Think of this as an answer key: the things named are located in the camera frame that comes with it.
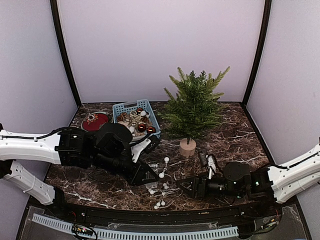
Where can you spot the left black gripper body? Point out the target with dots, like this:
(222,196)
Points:
(103,160)

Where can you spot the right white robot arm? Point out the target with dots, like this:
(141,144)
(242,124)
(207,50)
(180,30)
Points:
(273,183)

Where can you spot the black table front rail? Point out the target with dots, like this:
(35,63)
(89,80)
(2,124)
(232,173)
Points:
(98,203)

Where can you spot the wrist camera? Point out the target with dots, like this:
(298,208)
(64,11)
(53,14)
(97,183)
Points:
(208,161)
(145,146)

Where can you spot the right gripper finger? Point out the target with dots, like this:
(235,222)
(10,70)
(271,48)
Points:
(190,182)
(190,189)

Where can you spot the white ball string lights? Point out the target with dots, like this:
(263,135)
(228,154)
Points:
(162,180)

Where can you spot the small green christmas tree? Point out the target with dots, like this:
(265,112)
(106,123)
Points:
(194,109)

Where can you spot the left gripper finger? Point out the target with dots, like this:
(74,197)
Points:
(146,171)
(139,181)

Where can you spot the light blue plastic basket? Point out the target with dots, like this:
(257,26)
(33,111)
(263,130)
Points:
(138,112)

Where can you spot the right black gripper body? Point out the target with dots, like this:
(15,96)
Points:
(205,191)

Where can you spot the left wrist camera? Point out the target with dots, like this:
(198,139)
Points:
(145,146)

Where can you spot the red floral plate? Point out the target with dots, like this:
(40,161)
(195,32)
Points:
(92,122)

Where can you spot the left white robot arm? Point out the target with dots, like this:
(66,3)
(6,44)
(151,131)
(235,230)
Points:
(15,147)

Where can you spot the copper red bauble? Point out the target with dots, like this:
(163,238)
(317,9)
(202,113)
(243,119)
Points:
(150,129)
(141,127)

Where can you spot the white cable duct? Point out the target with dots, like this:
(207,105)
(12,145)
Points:
(82,232)

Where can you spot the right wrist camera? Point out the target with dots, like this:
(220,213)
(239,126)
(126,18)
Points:
(208,161)

